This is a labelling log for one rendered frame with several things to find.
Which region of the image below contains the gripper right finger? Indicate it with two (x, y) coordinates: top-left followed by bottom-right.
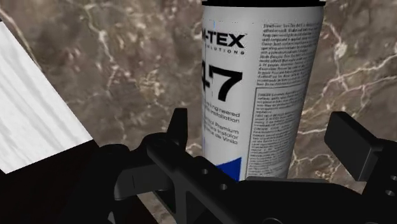
(324, 111), (397, 224)

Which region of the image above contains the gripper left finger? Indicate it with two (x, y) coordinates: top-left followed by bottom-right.
(108, 108), (251, 224)

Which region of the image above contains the white spray can black cap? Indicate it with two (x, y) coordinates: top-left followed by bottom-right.
(200, 0), (326, 182)

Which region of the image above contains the white wood-grain block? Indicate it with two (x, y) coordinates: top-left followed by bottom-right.
(0, 19), (103, 224)

